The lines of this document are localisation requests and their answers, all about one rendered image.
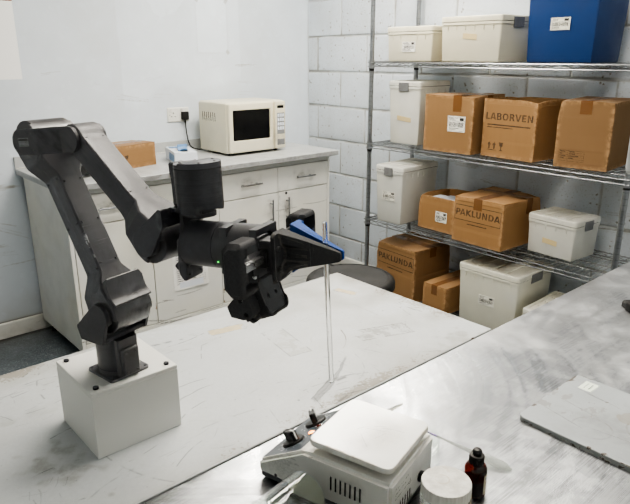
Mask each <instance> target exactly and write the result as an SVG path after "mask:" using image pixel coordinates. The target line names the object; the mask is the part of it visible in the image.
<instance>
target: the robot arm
mask: <svg viewBox="0 0 630 504"><path fill-rule="evenodd" d="M12 142H13V146H14V148H15V150H16V152H17V153H18V155H19V156H20V158H21V160H22V161H23V163H24V165H25V167H26V168H27V170H28V171H30V172H31V173H32V174H34V175H35V176H36V177H37V178H39V179H40V180H41V181H43V182H44V183H45V184H46V185H47V187H48V189H49V191H50V193H51V195H52V198H53V200H54V202H55V204H56V207H57V209H58V211H59V214H60V216H61V218H62V220H63V223H64V225H65V227H66V229H67V232H68V234H69V236H70V238H71V241H72V243H73V245H74V247H75V250H76V252H77V254H78V256H79V259H80V261H81V263H82V265H83V268H84V270H85V272H86V275H87V283H86V290H85V297H84V298H85V302H86V305H87V308H88V312H87V313H86V314H85V315H84V317H83V318H82V319H81V321H80V322H79V323H78V324H77V328H78V330H79V333H80V336H81V338H82V339H83V340H86V341H89V342H92V343H94V344H95V345H96V354H97V362H98V364H95V365H93V366H90V367H89V371H90V372H92V373H94V374H95V375H97V376H99V377H101V378H102V379H104V380H106V381H108V382H110V383H116V382H118V381H120V380H122V379H125V378H127V377H129V376H131V375H134V374H136V373H138V372H140V371H143V370H145V369H147V368H148V367H149V366H148V364H147V363H145V362H143V361H141V360H139V349H138V345H137V335H136V333H135V330H137V329H139V328H141V327H144V326H147V323H148V318H149V314H150V309H151V307H152V300H151V297H150V295H149V294H150V293H151V291H150V290H149V288H148V287H147V285H146V283H145V281H144V278H143V275H142V272H141V271H140V270H139V269H138V268H136V269H133V270H130V269H129V268H127V267H126V266H125V265H123V264H122V263H121V261H120V260H119V257H118V255H117V253H116V251H115V248H114V246H113V244H112V242H111V239H110V237H109V235H108V232H107V230H106V228H105V226H104V223H103V221H102V219H101V217H100V214H99V212H98V210H97V208H96V205H95V203H94V201H93V199H92V196H91V194H90V192H89V190H88V187H87V185H86V183H85V181H84V178H83V176H82V173H81V165H83V167H84V168H85V169H86V170H87V172H88V173H89V174H90V175H91V177H92V178H93V179H94V180H95V182H96V183H97V184H98V185H99V187H100V188H101V189H102V190H103V191H104V193H105V194H106V195H107V196H108V198H109V199H110V200H111V201H112V203H113V204H114V205H115V206H116V208H117V209H118V210H119V211H120V213H121V214H122V216H123V218H124V219H125V231H126V236H127V237H128V239H129V241H130V242H131V244H132V245H133V247H134V249H135V250H136V252H137V253H138V255H139V256H140V257H141V258H142V259H143V260H144V261H145V262H147V263H159V262H162V261H164V260H167V259H170V258H173V257H176V256H178V263H177V264H176V265H175V267H176V268H177V269H178V270H179V272H180V275H181V277H182V278H183V279H184V280H185V281H188V280H190V279H192V278H194V277H195V276H197V275H199V274H201V273H203V266H206V267H215V268H222V274H223V276H224V288H225V291H226V292H227V293H228V294H229V295H230V297H231V298H232V299H233V300H232V301H231V303H230V304H229V305H228V306H227V308H228V311H229V313H230V316H231V317H232V318H236V319H240V320H246V321H247V322H251V323H253V324H254V323H256V322H257V321H259V320H260V319H264V318H267V317H271V316H275V315H276V314H277V313H278V312H280V311H281V310H283V309H285V308H286V307H287V306H288V304H289V299H288V296H287V294H286V293H285V292H284V290H283V287H282V285H281V282H280V281H282V280H283V279H285V278H286V277H287V276H288V275H289V274H290V273H291V272H292V273H294V272H295V271H297V270H298V269H302V268H307V267H313V266H319V265H326V264H332V263H338V262H340V261H342V260H343V259H344V258H345V254H344V250H343V249H341V248H340V247H338V246H336V245H335V244H333V243H331V242H330V241H328V246H327V245H324V244H323V238H322V236H320V235H319V234H317V233H316V230H315V212H314V210H312V209H305V208H301V209H299V210H297V211H295V212H293V213H291V214H290V215H289V216H288V217H287V218H286V229H285V228H281V229H279V230H277V227H276V221H267V222H265V223H263V224H251V223H247V219H241V218H239V219H237V220H235V221H232V222H223V221H210V220H203V219H204V218H209V217H213V216H215V215H217V210H216V209H223V208H224V194H223V182H222V169H221V159H218V158H204V159H199V160H196V159H194V160H187V161H183V160H179V161H174V162H169V163H168V167H169V174H170V178H171V185H172V194H173V202H171V201H169V200H166V199H164V198H162V197H160V196H158V195H156V194H155V193H154V192H153V191H152V190H151V189H150V188H149V187H148V186H147V184H146V183H145V182H144V181H143V180H142V178H141V177H140V176H139V175H138V174H137V172H136V171H135V170H134V169H133V168H132V166H131V165H130V164H129V163H128V161H127V160H126V159H125V158H124V157H123V155H122V154H121V153H120V152H119V151H118V149H117V148H116V147H115V146H114V145H113V143H112V142H111V141H110V140H109V139H108V137H107V134H106V131H105V129H104V127H103V126H102V125H101V124H99V123H96V122H84V123H74V124H73V123H72V122H71V121H70V120H67V119H65V118H60V117H59V118H48V119H37V120H26V121H21V122H20V123H19V124H18V126H17V128H16V130H15V131H14V133H13V136H12Z"/></svg>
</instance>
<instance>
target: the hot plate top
mask: <svg viewBox="0 0 630 504"><path fill-rule="evenodd" d="M427 432H428V424H427V423H426V422H424V421H421V420H418V419H415V418H412V417H409V416H406V415H403V414H400V413H397V412H394V411H391V410H388V409H385V408H382V407H379V406H376V405H373V404H370V403H367V402H364V401H361V400H356V399H355V400H351V401H349V402H348V403H347V404H346V405H345V406H344V407H342V408H341V409H340V410H339V411H338V412H337V413H336V414H335V415H334V416H332V417H331V418H330V419H329V420H328V421H327V422H326V423H325V424H323V425H322V426H321V427H320V428H319V429H318V430H317V431H316V432H315V433H313V434H312V435H311V437H310V443H311V445H312V446H314V447H316V448H318V449H321V450H324V451H326V452H329V453H331V454H334V455H336V456H339V457H341V458H344V459H346V460H349V461H351V462H354V463H356V464H359V465H362V466H364V467H367V468H369V469H372V470H374V471H377V472H379V473H382V474H387V475H388V474H392V473H394V472H395V471H396V470H397V469H398V467H399V466H400V465H401V464H402V462H403V461H404V460H405V459H406V458H407V456H408V455H409V454H410V453H411V451H412V450H413V449H414V448H415V447H416V445H417V444H418V443H419V442H420V441H421V439H422V438H423V437H424V436H425V434H426V433H427Z"/></svg>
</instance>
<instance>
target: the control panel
mask: <svg viewBox="0 0 630 504"><path fill-rule="evenodd" d="M338 411H339V410H338ZM338 411H333V412H329V413H325V414H321V415H324V416H325V417H326V419H325V420H324V421H323V422H322V423H320V424H322V425H323V424H325V423H326V422H327V421H328V420H329V419H330V418H331V417H332V416H334V415H335V414H336V413H337V412H338ZM321 415H317V416H321ZM308 421H310V418H308V419H307V420H306V421H305V422H303V423H302V424H301V425H300V426H299V427H297V428H296V429H295V431H296V433H297V435H298V434H303V435H304V439H303V440H302V441H300V442H299V443H297V444H296V445H294V446H291V447H288V448H284V447H283V443H284V442H285V441H286V438H284V439H283V440H282V441H281V442H280V443H279V444H277V445H276V446H275V447H274V448H273V449H271V450H270V451H269V452H268V453H267V454H266V455H264V456H263V457H266V456H271V455H276V454H281V453H286V452H291V451H296V450H300V449H302V448H303V447H304V446H305V445H306V444H307V443H308V442H309V441H310V437H311V435H312V434H313V433H315V432H316V431H317V430H318V429H319V428H320V427H321V426H322V425H320V426H318V427H316V426H317V425H316V426H314V427H311V428H306V426H305V425H306V423H307V422H308ZM312 430H313V431H314V432H312V433H310V434H309V432H310V431H312Z"/></svg>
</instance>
